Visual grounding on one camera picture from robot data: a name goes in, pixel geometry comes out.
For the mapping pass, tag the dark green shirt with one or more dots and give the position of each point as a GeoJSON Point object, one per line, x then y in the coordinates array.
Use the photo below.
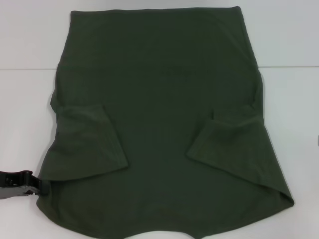
{"type": "Point", "coordinates": [154, 99]}

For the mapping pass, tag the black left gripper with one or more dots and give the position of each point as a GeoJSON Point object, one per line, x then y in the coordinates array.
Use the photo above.
{"type": "Point", "coordinates": [15, 184]}

